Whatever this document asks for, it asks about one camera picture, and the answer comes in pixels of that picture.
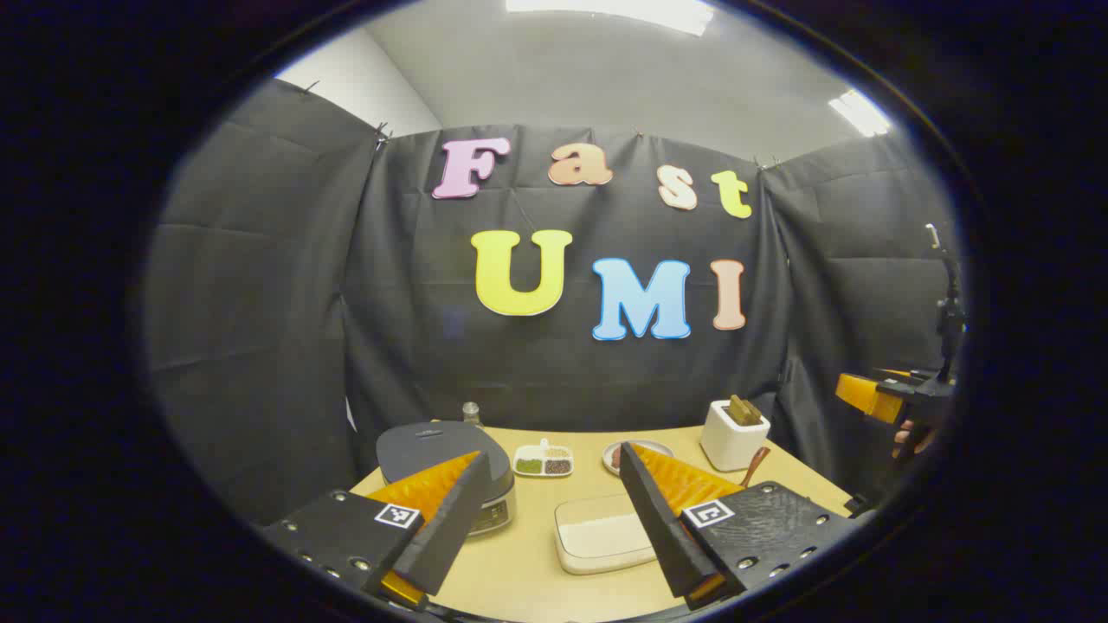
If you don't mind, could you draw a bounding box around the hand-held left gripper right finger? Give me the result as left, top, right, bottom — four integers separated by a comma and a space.
617, 441, 858, 611

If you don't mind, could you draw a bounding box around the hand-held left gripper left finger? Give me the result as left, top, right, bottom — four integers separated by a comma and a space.
260, 450, 494, 611

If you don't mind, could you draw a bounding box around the white rice box clear lid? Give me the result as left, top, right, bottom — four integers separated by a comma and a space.
554, 493, 660, 576

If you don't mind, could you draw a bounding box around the silver rice cooker dark lid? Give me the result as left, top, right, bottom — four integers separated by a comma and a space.
375, 421, 518, 537

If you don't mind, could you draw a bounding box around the round white plate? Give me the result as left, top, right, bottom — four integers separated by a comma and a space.
602, 440, 674, 477

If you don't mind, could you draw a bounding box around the white toaster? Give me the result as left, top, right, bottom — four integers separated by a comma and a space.
699, 400, 771, 472

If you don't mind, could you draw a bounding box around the white divided dish of beans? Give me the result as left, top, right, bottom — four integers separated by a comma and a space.
512, 439, 575, 478

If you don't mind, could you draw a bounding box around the ceiling light panel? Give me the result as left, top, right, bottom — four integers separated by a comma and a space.
827, 89, 892, 138

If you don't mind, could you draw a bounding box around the black backdrop cloth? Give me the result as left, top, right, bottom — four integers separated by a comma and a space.
143, 78, 966, 529

